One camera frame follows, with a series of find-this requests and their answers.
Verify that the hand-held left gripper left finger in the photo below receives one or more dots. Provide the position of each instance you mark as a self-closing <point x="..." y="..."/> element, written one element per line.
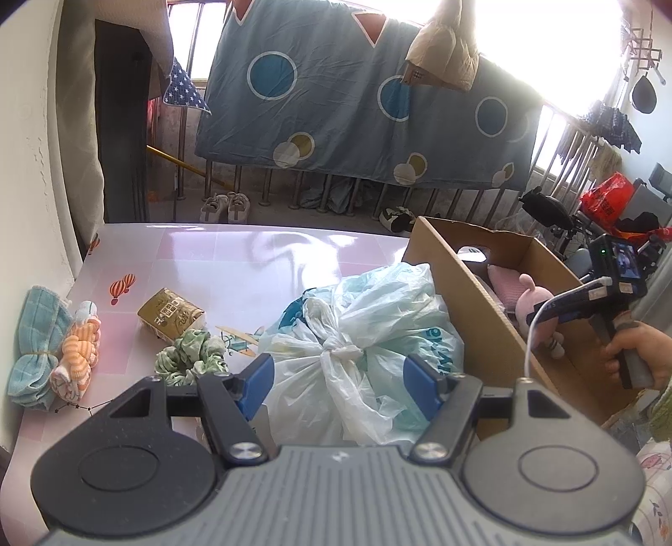
<point x="257" y="386"/>

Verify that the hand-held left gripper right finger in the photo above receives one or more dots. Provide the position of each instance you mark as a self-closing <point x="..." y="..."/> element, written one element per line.
<point x="422" y="386"/>

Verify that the green scrunchie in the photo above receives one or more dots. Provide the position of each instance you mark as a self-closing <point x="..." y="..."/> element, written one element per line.
<point x="191" y="354"/>

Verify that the cardboard box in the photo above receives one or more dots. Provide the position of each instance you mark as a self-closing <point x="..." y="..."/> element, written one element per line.
<point x="488" y="336"/>

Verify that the pink plush toy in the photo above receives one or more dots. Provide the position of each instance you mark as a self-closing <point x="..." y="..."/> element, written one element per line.
<point x="533" y="310"/>

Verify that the gold tissue pack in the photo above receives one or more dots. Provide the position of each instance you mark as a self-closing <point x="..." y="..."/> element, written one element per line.
<point x="170" y="312"/>

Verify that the orange striped towel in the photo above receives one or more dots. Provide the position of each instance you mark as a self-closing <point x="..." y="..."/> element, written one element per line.
<point x="79" y="346"/>

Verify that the teal towel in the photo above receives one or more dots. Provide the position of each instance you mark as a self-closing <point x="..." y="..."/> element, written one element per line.
<point x="39" y="341"/>

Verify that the person's right hand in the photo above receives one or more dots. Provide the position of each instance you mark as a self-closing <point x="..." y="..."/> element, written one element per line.
<point x="653" y="346"/>

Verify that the red plastic bag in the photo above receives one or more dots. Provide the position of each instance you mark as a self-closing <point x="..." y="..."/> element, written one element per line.
<point x="606" y="199"/>

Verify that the wheelchair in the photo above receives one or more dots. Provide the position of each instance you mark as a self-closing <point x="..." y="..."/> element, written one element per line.
<point x="543" y="205"/>

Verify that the white plastic bag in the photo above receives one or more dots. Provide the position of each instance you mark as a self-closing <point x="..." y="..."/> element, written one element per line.
<point x="357" y="325"/>

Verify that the beige hanging towel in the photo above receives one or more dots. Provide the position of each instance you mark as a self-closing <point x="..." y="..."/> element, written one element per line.
<point x="608" y="163"/>

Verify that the dark plaid clothes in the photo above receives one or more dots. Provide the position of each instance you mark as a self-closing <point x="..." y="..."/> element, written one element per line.
<point x="614" y="126"/>

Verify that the black and white shoe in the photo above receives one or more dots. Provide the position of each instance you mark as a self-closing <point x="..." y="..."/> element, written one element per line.
<point x="396" y="219"/>

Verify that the black round hanging object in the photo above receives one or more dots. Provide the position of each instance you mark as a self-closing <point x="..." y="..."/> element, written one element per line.
<point x="643" y="94"/>

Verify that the white sneaker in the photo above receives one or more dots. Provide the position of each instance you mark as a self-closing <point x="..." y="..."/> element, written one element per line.
<point x="238" y="207"/>
<point x="214" y="209"/>

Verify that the grey blue cloth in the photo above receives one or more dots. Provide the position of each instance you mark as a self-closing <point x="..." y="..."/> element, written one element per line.
<point x="331" y="194"/>

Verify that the hanging clip rack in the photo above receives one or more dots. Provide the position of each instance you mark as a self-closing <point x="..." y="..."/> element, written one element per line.
<point x="643" y="47"/>

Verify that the yellow pole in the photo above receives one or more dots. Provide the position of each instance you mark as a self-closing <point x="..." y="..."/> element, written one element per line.
<point x="184" y="167"/>

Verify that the metal railing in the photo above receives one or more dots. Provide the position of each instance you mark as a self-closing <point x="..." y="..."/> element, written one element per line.
<point x="180" y="157"/>

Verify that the beige jacket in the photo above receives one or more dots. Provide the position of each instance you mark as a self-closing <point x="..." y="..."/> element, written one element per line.
<point x="441" y="52"/>

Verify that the blue dotted bed sheet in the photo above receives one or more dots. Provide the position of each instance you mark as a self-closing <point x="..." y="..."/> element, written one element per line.
<point x="341" y="121"/>

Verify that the dark sliding door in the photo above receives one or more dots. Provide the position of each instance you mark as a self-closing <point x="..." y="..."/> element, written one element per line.
<point x="121" y="131"/>

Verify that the blue star patterned cloth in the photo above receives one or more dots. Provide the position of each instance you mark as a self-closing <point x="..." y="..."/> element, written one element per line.
<point x="184" y="92"/>

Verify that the beige curtain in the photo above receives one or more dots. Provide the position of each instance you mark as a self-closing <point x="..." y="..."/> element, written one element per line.
<point x="79" y="131"/>

